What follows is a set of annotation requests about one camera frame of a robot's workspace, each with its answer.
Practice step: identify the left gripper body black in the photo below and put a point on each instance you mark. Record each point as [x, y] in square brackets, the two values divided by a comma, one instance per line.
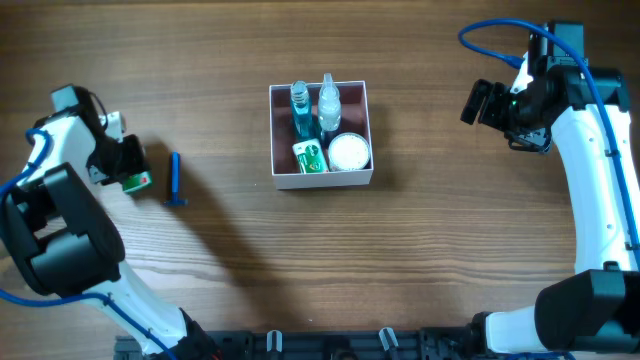
[132, 163]

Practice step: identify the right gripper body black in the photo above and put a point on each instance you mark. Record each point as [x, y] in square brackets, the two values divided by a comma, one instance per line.
[489, 103]

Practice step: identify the blue disposable razor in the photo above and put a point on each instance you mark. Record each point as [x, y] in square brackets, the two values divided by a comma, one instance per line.
[174, 185]

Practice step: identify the cotton buds round container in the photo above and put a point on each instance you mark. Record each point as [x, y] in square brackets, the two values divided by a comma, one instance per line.
[348, 152]

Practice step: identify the teal liquid bottle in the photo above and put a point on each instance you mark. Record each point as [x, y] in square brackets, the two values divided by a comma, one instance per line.
[305, 125]

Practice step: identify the clear purple soap bottle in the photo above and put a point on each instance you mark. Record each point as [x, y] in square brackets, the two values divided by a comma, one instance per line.
[329, 105]

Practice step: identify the green white small carton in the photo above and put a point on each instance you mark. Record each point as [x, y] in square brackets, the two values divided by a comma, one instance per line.
[310, 157]

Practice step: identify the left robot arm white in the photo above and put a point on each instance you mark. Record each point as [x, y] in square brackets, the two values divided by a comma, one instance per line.
[66, 247]

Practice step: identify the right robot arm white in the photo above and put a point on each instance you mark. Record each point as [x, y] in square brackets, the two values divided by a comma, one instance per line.
[586, 116]

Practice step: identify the white cardboard box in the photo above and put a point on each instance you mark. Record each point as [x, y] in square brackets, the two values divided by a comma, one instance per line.
[284, 166]

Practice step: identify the black mounting rail base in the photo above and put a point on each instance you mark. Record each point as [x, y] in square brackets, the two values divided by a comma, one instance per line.
[425, 344]

